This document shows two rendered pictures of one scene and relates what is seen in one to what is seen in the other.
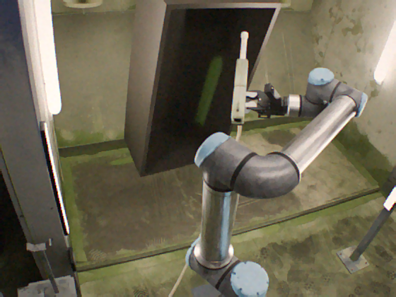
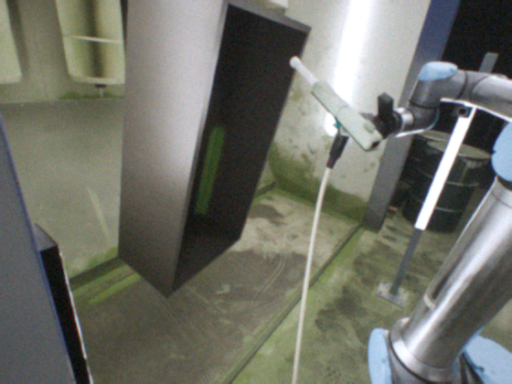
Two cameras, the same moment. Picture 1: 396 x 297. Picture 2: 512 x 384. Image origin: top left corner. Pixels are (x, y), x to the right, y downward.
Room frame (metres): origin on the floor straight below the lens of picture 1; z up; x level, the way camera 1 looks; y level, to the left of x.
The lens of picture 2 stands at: (0.60, 0.48, 1.49)
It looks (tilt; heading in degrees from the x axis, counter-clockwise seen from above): 25 degrees down; 330
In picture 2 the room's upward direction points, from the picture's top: 7 degrees clockwise
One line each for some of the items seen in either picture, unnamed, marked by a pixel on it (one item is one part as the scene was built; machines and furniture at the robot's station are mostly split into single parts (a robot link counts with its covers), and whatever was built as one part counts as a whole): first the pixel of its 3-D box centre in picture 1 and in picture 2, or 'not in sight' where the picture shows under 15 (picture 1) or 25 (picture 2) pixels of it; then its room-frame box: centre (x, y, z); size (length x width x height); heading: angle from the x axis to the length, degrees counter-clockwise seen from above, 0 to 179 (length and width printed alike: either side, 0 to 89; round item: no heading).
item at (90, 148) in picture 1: (206, 131); (190, 226); (2.66, -0.09, 0.11); 2.70 x 0.02 x 0.13; 116
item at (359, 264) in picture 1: (353, 259); (392, 293); (1.46, -1.30, 0.01); 0.20 x 0.20 x 0.01; 26
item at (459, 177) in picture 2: not in sight; (442, 186); (2.09, -2.70, 0.44); 0.59 x 0.58 x 0.89; 131
